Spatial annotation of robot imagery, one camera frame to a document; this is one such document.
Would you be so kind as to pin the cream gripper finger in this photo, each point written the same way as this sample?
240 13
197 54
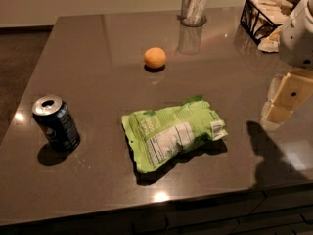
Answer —
286 93

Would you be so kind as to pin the blue pepsi can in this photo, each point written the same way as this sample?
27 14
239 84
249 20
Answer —
52 115

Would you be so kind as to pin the clear glass with utensils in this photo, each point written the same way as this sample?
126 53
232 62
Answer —
193 13

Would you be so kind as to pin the orange fruit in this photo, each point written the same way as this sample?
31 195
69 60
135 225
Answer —
154 58

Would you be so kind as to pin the green chip bag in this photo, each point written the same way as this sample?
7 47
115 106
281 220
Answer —
156 136

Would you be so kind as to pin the black wire basket with packets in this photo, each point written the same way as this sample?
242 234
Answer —
261 17

